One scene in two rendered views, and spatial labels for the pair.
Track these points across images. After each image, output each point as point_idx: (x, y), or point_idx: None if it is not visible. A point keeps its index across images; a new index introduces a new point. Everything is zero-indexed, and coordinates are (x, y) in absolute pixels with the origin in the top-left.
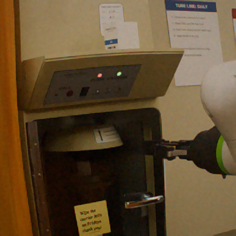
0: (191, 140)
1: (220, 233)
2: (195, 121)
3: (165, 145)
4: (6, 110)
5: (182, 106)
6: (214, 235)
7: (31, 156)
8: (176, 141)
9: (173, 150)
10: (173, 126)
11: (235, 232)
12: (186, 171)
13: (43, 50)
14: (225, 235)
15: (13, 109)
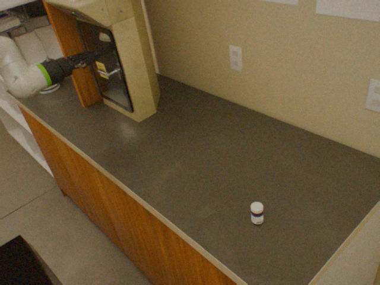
0: (69, 57)
1: (271, 118)
2: (265, 29)
3: (77, 54)
4: (48, 16)
5: (255, 15)
6: (265, 116)
7: (78, 34)
8: (94, 53)
9: (68, 58)
10: (248, 27)
11: (275, 124)
12: (257, 62)
13: None
14: (266, 120)
15: (50, 16)
